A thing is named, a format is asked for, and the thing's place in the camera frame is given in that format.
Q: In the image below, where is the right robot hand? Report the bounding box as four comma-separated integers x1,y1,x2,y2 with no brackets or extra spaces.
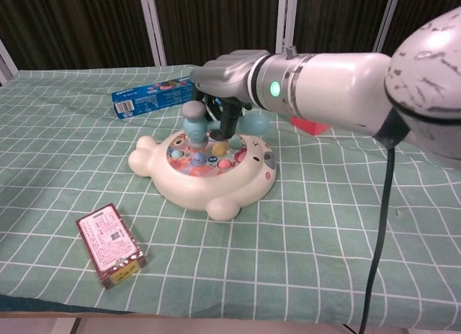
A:
189,50,271,140

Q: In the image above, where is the light blue toy hammer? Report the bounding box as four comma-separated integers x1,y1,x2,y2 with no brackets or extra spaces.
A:
181,100,270,150

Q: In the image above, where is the cream whack-a-mole toy game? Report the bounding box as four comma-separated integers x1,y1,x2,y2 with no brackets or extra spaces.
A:
127,130,278,222

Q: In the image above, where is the blue cookie box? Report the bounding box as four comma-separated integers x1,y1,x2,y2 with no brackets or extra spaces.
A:
110,74,195,119

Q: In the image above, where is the red foam cube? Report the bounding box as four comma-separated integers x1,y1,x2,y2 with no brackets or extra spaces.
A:
290,114,331,136

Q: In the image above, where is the green checked tablecloth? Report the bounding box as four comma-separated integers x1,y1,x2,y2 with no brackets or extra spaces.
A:
0,62,461,322

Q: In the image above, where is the red brown card box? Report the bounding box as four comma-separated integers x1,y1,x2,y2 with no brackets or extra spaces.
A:
74,202,149,290

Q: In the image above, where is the white frame post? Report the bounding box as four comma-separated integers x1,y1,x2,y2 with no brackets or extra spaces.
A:
370,0,403,54
275,0,298,56
0,38,19,86
138,0,169,67

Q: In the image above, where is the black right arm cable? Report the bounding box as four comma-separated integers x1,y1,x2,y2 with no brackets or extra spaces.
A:
358,109,411,334

